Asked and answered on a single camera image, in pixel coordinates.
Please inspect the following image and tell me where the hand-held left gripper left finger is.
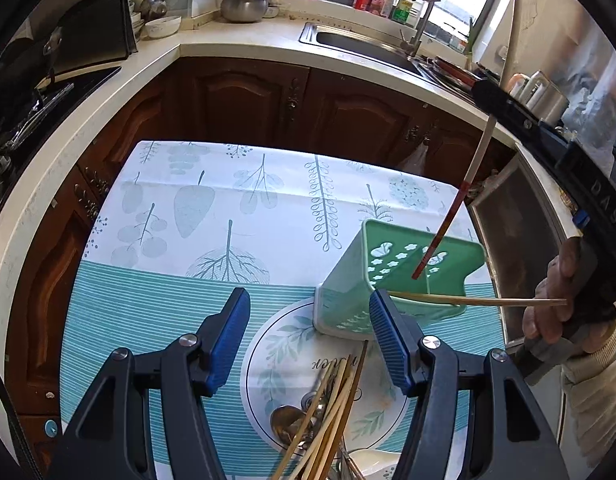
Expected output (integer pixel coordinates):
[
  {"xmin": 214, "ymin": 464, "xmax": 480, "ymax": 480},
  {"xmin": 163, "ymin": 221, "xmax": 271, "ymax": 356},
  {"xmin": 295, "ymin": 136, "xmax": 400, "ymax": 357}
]
[{"xmin": 48, "ymin": 287, "xmax": 251, "ymax": 480}]

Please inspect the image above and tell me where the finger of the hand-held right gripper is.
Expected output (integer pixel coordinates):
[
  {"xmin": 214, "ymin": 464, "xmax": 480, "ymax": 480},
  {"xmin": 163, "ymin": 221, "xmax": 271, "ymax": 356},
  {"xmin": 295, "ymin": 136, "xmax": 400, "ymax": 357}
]
[{"xmin": 470, "ymin": 79, "xmax": 545, "ymax": 135}]

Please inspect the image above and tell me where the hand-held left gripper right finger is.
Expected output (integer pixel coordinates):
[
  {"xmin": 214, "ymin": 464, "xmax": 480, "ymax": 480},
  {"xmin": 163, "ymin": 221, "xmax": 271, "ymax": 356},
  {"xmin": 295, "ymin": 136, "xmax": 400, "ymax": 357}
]
[{"xmin": 369, "ymin": 289, "xmax": 571, "ymax": 480}]

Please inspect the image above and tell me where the green plastic utensil holder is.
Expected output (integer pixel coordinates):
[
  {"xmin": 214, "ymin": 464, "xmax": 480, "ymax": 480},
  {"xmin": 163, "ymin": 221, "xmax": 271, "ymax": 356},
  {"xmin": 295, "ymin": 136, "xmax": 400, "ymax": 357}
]
[{"xmin": 313, "ymin": 218, "xmax": 487, "ymax": 341}]

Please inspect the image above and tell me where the pile of bamboo chopsticks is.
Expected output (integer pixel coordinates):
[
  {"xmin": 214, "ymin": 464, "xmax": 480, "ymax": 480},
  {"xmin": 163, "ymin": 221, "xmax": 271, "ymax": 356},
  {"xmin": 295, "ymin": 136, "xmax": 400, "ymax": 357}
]
[{"xmin": 273, "ymin": 340, "xmax": 370, "ymax": 480}]

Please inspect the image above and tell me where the bamboo chopstick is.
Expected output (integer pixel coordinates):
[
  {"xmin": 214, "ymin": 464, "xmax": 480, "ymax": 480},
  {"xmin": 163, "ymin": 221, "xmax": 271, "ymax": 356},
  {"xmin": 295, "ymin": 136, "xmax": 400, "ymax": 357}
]
[{"xmin": 388, "ymin": 290, "xmax": 569, "ymax": 307}]

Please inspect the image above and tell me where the red and white chopstick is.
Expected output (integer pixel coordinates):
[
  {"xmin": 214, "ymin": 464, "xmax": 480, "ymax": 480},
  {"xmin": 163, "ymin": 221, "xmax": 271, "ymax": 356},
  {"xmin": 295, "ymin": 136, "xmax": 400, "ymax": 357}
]
[{"xmin": 411, "ymin": 114, "xmax": 498, "ymax": 281}]

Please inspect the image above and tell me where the person's right hand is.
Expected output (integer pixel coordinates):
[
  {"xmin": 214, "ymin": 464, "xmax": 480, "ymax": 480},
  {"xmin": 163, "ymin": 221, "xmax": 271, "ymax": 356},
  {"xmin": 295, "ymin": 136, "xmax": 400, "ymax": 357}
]
[{"xmin": 522, "ymin": 237, "xmax": 589, "ymax": 345}]

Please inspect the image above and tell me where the steel canister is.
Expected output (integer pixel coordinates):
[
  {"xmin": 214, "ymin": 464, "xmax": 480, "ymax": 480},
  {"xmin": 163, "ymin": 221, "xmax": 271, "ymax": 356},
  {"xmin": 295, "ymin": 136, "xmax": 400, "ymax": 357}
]
[{"xmin": 523, "ymin": 71, "xmax": 570, "ymax": 125}]

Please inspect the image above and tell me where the brown wooden cabinet door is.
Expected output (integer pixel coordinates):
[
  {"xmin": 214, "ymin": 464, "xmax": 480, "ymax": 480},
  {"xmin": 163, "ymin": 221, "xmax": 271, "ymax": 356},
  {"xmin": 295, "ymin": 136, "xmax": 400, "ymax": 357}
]
[
  {"xmin": 5, "ymin": 170, "xmax": 96, "ymax": 413},
  {"xmin": 78, "ymin": 80, "xmax": 181, "ymax": 201},
  {"xmin": 185, "ymin": 60, "xmax": 311, "ymax": 148},
  {"xmin": 428, "ymin": 120, "xmax": 516, "ymax": 181},
  {"xmin": 308, "ymin": 72, "xmax": 431, "ymax": 163}
]

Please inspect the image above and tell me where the red rimmed plate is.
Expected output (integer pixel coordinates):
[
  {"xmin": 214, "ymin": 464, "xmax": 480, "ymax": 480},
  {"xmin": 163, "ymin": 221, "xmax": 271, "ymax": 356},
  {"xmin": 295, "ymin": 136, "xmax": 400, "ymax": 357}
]
[{"xmin": 428, "ymin": 55, "xmax": 489, "ymax": 88}]

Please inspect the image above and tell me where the wooden spatula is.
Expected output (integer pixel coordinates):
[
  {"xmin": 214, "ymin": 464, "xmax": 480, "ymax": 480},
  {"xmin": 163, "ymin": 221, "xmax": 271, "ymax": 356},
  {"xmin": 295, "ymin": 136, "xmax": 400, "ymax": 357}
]
[{"xmin": 502, "ymin": 0, "xmax": 523, "ymax": 83}]

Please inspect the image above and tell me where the leaf printed tablecloth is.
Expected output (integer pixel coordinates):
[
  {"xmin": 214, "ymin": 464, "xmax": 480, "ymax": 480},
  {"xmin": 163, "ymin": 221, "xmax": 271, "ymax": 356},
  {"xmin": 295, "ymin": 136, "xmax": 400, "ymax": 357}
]
[{"xmin": 60, "ymin": 140, "xmax": 506, "ymax": 480}]

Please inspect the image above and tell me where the steel glass-door cabinet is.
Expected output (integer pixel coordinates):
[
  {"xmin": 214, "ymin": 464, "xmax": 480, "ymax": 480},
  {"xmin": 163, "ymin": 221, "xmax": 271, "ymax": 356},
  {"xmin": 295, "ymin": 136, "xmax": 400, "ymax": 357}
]
[{"xmin": 467, "ymin": 145, "xmax": 584, "ymax": 356}]

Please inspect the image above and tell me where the grey plastic sheet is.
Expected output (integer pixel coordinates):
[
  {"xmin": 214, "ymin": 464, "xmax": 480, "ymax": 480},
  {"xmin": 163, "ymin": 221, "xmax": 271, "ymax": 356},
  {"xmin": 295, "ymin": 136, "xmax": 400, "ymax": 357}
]
[{"xmin": 558, "ymin": 20, "xmax": 616, "ymax": 161}]

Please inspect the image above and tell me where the white plastic bag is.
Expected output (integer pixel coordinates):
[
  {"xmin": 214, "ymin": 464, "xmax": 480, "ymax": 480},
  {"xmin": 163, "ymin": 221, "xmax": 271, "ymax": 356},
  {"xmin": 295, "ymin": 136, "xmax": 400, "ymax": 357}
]
[{"xmin": 397, "ymin": 141, "xmax": 439, "ymax": 173}]

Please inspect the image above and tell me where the steel faucet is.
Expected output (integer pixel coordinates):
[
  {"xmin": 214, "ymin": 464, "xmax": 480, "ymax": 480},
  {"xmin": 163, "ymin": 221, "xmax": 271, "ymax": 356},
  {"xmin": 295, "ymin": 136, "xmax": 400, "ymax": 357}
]
[{"xmin": 399, "ymin": 0, "xmax": 441, "ymax": 58}]

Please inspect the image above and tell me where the white ceramic dish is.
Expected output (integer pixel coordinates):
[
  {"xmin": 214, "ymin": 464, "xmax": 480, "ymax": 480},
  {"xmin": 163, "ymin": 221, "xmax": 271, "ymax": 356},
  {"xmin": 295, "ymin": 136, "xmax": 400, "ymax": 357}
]
[{"xmin": 348, "ymin": 449, "xmax": 405, "ymax": 480}]

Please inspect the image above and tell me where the green labelled bottle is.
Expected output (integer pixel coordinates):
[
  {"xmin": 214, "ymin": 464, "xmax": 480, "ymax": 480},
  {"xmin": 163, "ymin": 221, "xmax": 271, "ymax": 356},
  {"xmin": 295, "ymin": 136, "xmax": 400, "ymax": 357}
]
[{"xmin": 392, "ymin": 0, "xmax": 424, "ymax": 28}]

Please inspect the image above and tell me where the steel kitchen sink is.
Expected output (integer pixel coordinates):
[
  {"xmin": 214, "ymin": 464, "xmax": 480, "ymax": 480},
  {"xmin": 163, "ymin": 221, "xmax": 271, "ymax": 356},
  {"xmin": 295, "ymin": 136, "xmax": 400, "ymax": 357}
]
[{"xmin": 299, "ymin": 21, "xmax": 439, "ymax": 73}]

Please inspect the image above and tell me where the steel mixing bowl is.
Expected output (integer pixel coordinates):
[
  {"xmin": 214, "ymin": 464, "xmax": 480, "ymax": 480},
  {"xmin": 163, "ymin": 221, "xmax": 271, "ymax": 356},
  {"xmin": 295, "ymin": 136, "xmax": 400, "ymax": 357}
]
[{"xmin": 219, "ymin": 0, "xmax": 273, "ymax": 24}]

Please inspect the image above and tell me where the white kitchen countertop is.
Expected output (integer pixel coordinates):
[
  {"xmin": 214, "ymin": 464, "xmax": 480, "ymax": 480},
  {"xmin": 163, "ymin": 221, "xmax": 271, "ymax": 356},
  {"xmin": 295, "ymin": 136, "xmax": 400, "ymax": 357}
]
[{"xmin": 0, "ymin": 7, "xmax": 519, "ymax": 281}]

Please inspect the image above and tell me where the black stove top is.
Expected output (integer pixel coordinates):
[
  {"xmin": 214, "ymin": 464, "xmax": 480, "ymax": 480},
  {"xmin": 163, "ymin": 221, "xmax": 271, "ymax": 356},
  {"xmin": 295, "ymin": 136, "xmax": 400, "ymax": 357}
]
[{"xmin": 0, "ymin": 65, "xmax": 124, "ymax": 171}]

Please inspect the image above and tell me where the white ceramic bowl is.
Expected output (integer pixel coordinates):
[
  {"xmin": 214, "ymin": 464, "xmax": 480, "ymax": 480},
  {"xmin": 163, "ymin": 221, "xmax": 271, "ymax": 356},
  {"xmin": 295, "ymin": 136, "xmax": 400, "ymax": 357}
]
[{"xmin": 144, "ymin": 15, "xmax": 182, "ymax": 39}]

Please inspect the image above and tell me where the stack of small bowls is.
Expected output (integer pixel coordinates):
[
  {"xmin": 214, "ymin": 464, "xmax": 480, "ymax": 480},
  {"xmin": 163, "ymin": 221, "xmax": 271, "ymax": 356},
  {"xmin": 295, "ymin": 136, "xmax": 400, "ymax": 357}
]
[{"xmin": 127, "ymin": 0, "xmax": 146, "ymax": 41}]

